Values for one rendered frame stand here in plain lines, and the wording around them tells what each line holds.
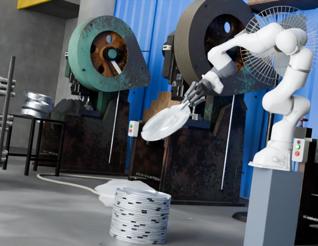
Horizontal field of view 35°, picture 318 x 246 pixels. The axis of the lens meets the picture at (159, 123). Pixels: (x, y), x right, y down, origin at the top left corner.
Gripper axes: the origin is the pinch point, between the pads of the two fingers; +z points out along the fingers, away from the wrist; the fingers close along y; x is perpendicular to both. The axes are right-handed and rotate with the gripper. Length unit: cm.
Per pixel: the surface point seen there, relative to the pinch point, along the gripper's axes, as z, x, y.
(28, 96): -3, -247, -10
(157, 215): 51, 13, -28
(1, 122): 53, -143, 14
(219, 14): -125, -91, -11
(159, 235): 55, 10, -39
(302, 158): -39, 23, -67
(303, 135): -55, 15, -64
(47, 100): -14, -240, -22
